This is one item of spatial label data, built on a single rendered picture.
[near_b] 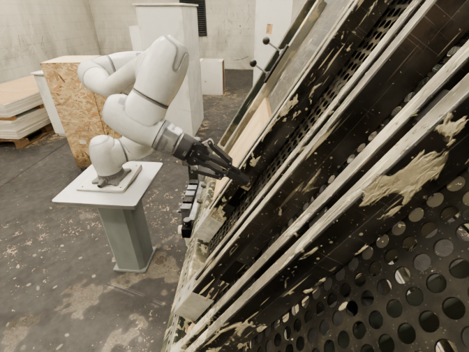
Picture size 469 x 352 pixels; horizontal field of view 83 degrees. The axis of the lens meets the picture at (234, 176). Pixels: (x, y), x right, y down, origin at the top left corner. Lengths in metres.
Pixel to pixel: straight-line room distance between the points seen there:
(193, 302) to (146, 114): 0.53
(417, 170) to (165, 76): 0.58
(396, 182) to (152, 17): 3.63
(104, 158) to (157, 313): 1.05
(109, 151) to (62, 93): 1.70
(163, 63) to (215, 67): 5.69
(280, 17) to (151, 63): 4.42
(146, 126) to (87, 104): 2.53
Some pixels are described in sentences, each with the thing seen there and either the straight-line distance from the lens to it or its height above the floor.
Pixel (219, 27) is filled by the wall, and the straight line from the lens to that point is 9.56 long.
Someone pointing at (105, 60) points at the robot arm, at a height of 1.50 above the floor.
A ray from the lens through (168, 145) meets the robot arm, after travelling 0.75.
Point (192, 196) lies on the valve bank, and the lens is 1.57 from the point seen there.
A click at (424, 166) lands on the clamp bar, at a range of 0.35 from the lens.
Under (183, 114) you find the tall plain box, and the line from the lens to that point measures 3.94.
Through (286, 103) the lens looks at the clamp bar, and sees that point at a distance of 0.79.
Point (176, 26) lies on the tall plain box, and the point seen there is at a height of 1.52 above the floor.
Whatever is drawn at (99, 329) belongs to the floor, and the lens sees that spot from 2.07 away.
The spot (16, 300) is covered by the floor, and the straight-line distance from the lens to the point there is 2.48.
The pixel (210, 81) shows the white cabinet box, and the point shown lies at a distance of 6.48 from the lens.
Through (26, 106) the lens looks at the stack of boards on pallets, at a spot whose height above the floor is 0.51.
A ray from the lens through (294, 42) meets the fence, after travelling 1.42.
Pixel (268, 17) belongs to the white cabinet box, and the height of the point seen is 1.59.
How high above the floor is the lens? 1.67
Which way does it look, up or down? 32 degrees down
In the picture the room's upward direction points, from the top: straight up
